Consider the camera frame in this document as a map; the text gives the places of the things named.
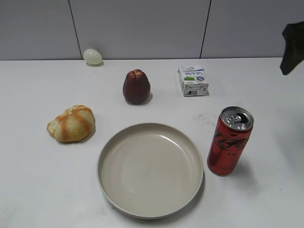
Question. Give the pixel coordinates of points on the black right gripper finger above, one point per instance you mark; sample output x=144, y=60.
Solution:
x=293, y=35

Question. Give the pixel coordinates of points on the red cola can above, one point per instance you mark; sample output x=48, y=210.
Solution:
x=233, y=130

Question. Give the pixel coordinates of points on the beige round plate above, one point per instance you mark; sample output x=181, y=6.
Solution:
x=150, y=170

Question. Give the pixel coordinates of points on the small white milk carton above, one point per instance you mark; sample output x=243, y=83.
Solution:
x=193, y=81

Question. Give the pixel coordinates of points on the dark red wax apple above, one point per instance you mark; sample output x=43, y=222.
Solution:
x=136, y=87

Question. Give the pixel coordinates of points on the pale white egg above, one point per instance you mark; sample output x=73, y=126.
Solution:
x=92, y=57

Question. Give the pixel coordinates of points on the orange striped bread roll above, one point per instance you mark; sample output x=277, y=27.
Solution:
x=73, y=125

